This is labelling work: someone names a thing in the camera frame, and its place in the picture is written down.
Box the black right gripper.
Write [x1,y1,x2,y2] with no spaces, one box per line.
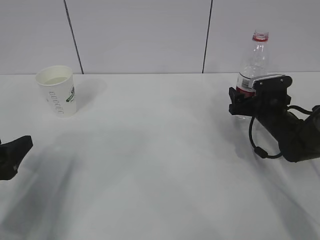
[228,87,293,120]

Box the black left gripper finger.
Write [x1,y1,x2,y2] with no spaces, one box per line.
[0,135,33,180]

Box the clear water bottle red label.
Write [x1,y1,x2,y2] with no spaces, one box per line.
[234,29,271,121]

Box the white paper cup green logo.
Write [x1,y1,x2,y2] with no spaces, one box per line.
[35,65,77,118]

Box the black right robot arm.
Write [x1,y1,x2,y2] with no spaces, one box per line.
[228,87,320,163]

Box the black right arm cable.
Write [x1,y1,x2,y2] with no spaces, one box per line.
[248,104,313,160]

